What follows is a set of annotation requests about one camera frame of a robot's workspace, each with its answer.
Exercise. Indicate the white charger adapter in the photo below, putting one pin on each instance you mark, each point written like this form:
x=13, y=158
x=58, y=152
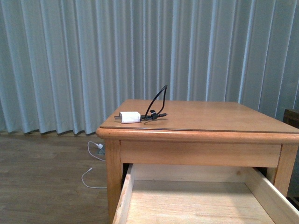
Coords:
x=128, y=117

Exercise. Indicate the wooden drawer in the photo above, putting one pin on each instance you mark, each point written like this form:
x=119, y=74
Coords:
x=174, y=194

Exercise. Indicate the white plug on floor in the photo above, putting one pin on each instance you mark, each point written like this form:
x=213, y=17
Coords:
x=99, y=146

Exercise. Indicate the wooden nightstand cabinet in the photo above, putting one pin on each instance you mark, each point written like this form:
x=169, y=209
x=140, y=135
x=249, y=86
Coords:
x=193, y=133

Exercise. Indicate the pale green pleated curtain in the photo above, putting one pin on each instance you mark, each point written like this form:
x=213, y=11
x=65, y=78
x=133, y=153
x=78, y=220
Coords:
x=66, y=65

